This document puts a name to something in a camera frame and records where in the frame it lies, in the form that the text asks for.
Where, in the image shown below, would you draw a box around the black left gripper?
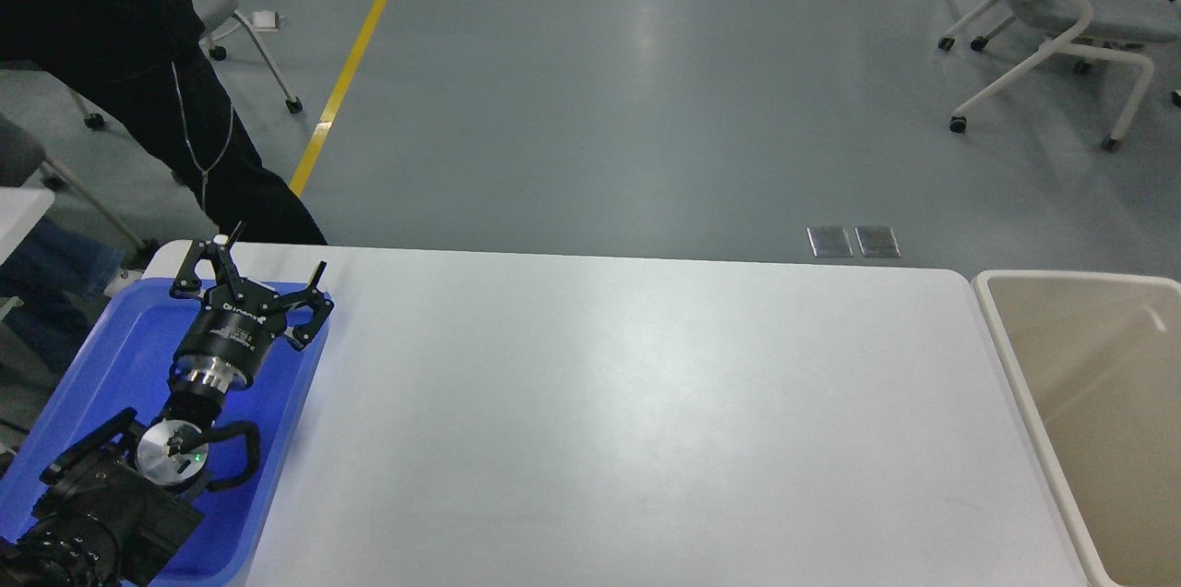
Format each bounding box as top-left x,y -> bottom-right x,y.
169,222 -> 337,377

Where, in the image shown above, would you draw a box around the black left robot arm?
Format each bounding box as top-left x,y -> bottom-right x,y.
4,236 -> 337,586

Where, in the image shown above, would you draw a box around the blue plastic tray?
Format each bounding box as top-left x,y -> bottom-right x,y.
1,279 -> 328,586

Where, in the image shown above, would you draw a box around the grey chair at left edge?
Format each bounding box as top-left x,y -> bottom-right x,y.
1,116 -> 161,257

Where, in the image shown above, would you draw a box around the seated person blue jeans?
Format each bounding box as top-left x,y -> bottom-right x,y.
1,217 -> 143,376

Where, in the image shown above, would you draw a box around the white side table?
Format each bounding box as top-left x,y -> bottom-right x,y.
1,187 -> 56,263

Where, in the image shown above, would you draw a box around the person in black clothes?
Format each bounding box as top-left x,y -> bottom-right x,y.
1,0 -> 326,246

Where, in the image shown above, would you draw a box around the left floor outlet plate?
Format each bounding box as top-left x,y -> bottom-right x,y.
805,226 -> 853,257

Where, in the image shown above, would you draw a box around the floor outlet plate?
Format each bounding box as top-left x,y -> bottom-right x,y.
805,226 -> 853,257
853,226 -> 902,259

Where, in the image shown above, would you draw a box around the right floor outlet plate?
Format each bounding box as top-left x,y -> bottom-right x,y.
853,226 -> 902,259

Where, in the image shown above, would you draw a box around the beige plastic bin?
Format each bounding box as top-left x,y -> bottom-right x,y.
972,270 -> 1180,586

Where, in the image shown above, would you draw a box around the white office chair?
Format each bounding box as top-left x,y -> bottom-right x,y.
937,0 -> 1177,152

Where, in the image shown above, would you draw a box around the grey chair with white frame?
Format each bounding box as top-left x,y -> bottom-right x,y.
17,0 -> 244,130

